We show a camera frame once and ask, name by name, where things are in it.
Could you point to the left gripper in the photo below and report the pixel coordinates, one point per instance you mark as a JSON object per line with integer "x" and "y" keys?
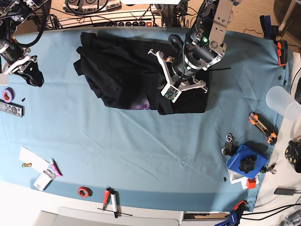
{"x": 174, "y": 86}

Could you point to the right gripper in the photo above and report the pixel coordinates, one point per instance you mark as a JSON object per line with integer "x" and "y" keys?
{"x": 26, "y": 67}

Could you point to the black graphic t-shirt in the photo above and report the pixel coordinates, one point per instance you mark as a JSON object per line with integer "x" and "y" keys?
{"x": 122, "y": 73}

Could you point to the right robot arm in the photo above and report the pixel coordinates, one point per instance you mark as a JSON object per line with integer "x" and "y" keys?
{"x": 16, "y": 54}

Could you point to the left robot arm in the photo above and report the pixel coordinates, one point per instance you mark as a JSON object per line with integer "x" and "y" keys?
{"x": 202, "y": 47}

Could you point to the purple tape roll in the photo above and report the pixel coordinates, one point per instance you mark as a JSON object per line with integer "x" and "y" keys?
{"x": 8, "y": 95}

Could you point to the black remote control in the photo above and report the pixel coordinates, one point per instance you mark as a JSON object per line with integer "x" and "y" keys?
{"x": 11, "y": 108}

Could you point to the long black zip tie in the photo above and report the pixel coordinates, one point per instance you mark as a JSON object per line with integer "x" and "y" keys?
{"x": 220, "y": 69}

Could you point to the black power strip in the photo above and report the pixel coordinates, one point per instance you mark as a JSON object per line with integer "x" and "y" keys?
{"x": 126, "y": 23}

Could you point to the light blue table cloth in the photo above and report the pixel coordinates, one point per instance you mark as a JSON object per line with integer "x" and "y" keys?
{"x": 171, "y": 162}

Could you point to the metal carabiner keys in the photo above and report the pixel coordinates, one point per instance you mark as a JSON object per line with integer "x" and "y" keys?
{"x": 227, "y": 149}

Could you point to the white paper sheet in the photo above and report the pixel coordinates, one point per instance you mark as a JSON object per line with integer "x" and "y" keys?
{"x": 38, "y": 163}

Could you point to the brass cylinder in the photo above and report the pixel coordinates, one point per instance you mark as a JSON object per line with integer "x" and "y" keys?
{"x": 25, "y": 165}

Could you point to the pink tube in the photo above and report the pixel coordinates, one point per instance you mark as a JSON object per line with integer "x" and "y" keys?
{"x": 55, "y": 168}

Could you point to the blue box with knob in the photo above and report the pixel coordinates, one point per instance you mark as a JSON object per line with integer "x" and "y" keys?
{"x": 247, "y": 161}

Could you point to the translucent plastic cup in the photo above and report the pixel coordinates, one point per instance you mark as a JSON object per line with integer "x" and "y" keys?
{"x": 279, "y": 100}

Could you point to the orange black utility knife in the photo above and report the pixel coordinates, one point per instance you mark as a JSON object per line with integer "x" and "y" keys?
{"x": 269, "y": 135}

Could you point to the white card packet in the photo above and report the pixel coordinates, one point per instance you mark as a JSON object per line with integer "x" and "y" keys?
{"x": 42, "y": 181}

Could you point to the blue black clamp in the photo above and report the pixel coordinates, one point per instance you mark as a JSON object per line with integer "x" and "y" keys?
{"x": 266, "y": 26}

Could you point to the orange black clamp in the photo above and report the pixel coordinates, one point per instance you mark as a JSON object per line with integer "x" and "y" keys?
{"x": 282, "y": 49}

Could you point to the white paper under box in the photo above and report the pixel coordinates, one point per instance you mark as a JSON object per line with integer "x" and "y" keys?
{"x": 237, "y": 178}

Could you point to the red cube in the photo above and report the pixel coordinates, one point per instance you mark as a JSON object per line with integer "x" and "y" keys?
{"x": 250, "y": 183}

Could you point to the white black marker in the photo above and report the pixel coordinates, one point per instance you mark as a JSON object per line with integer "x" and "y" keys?
{"x": 114, "y": 202}

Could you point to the red tape roll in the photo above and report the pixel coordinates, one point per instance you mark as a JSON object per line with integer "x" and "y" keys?
{"x": 83, "y": 192}

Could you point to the black yellow dotted mug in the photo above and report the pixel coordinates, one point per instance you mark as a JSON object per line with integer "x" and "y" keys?
{"x": 293, "y": 155}

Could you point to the blue orange clamp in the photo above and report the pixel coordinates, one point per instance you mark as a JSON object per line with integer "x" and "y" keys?
{"x": 235, "y": 216}

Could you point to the black power adapter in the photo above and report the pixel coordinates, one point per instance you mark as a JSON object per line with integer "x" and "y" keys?
{"x": 284, "y": 191}

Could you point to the red handled screwdriver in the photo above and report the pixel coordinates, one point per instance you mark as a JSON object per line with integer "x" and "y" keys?
{"x": 106, "y": 197}

